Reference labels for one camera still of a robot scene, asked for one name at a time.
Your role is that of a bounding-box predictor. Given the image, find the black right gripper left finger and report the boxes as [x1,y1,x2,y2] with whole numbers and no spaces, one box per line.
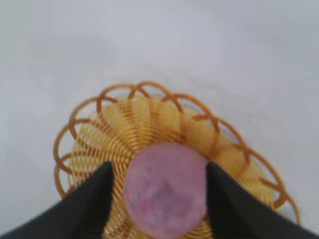
[0,161,115,239]

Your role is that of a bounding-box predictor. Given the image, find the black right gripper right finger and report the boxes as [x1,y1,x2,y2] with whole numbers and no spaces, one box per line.
[206,162,319,239]

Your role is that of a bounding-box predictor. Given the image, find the pink rounded stone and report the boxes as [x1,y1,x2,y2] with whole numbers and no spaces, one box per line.
[124,142,209,239]

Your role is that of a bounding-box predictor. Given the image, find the yellow woven wicker basket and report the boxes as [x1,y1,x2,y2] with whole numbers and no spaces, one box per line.
[53,80,301,239]

